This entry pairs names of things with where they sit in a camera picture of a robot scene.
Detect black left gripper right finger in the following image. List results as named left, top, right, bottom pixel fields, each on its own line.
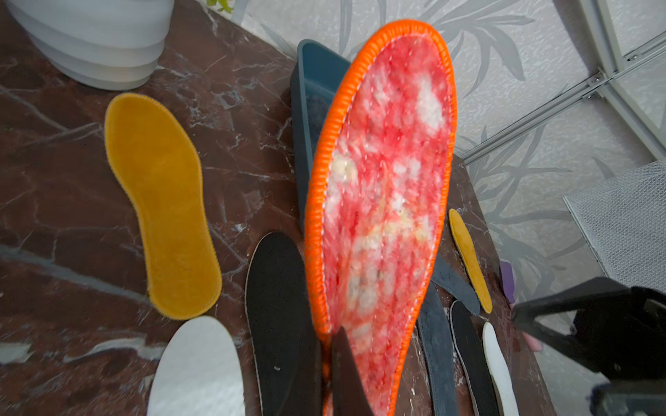
left=331, top=328, right=374, bottom=416

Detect white insole left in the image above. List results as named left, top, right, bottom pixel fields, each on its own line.
left=147, top=315, right=246, bottom=415

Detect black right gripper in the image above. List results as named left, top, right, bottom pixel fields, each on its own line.
left=511, top=277, right=665, bottom=415

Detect black insole left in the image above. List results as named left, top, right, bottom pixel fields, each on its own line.
left=246, top=232, right=316, bottom=415

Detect potted artificial plant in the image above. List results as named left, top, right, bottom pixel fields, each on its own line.
left=4, top=0, right=235, bottom=92

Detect black insole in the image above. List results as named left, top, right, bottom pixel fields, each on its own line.
left=449, top=301, right=501, bottom=416
left=246, top=232, right=316, bottom=415

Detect white wire mesh basket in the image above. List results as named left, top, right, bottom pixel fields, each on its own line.
left=564, top=161, right=666, bottom=293

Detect black insole right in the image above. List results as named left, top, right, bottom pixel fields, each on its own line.
left=449, top=301, right=501, bottom=416

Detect yellow fuzzy insole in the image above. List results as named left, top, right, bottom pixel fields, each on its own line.
left=104, top=93, right=222, bottom=321
left=449, top=209, right=494, bottom=314

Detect yellow fuzzy insole left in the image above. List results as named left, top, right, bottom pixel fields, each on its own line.
left=104, top=93, right=222, bottom=321

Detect teal plastic storage box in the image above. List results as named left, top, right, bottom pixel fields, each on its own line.
left=291, top=39, right=350, bottom=228

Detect white insole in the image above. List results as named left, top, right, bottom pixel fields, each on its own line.
left=147, top=315, right=246, bottom=415
left=482, top=322, right=520, bottom=416

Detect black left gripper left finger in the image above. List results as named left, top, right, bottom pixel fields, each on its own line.
left=283, top=332, right=323, bottom=416

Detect white insole right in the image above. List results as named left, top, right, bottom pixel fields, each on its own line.
left=482, top=322, right=520, bottom=416

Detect red orange-edged insole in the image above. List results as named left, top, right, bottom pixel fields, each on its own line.
left=304, top=19, right=457, bottom=415

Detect yellow fuzzy insole right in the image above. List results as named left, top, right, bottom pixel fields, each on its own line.
left=449, top=209, right=494, bottom=314

